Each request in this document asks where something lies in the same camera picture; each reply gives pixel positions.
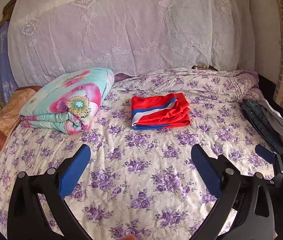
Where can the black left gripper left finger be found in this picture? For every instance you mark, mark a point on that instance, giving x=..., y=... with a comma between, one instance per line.
x=26, y=218

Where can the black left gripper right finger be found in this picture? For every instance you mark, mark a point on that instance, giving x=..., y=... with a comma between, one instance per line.
x=243, y=209

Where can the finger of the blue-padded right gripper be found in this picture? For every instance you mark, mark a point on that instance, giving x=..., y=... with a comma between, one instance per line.
x=273, y=158

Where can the red pants with striped band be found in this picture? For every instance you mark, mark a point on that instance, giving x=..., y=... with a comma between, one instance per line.
x=159, y=112

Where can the dark jeans pile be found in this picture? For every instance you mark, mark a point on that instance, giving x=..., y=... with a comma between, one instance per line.
x=253, y=113

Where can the grey garment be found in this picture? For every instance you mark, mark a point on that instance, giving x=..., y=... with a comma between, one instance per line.
x=274, y=117

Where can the brown orange pillow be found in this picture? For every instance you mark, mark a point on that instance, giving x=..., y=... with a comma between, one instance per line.
x=9, y=114

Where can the purple floral bed sheet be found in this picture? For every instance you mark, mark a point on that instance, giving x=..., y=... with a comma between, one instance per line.
x=144, y=182

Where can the folded teal floral quilt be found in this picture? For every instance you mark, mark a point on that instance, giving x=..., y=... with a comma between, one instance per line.
x=70, y=102

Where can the blue patterned cloth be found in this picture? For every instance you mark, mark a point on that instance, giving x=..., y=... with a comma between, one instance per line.
x=7, y=82

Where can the white lace cover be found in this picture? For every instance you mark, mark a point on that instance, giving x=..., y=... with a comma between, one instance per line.
x=47, y=38

